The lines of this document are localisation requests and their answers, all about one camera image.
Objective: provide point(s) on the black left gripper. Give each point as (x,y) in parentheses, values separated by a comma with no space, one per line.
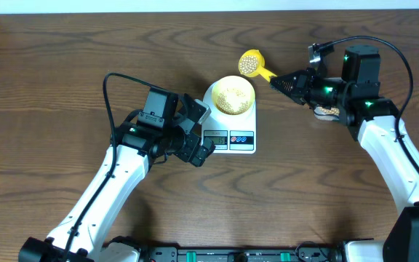
(186,152)

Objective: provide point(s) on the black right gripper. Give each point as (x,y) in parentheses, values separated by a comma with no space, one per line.
(302,80)

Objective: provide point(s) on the yellow plastic measuring scoop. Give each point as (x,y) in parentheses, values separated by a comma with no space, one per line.
(252,64)

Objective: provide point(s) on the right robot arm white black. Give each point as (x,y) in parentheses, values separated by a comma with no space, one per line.
(376,124)

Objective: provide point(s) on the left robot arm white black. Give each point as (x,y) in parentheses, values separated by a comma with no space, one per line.
(164,127)

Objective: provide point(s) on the white digital kitchen scale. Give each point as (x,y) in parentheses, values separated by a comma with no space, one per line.
(231,134)

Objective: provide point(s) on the soybeans in yellow bowl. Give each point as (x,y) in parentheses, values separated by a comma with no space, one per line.
(233,101)

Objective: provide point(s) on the pale yellow bowl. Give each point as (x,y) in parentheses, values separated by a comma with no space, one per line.
(233,82)

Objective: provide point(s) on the clear plastic container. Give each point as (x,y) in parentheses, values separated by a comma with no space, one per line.
(332,118)

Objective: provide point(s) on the soybeans pile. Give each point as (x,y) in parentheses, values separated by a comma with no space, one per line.
(331,111)

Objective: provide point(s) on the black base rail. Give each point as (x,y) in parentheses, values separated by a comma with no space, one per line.
(231,254)

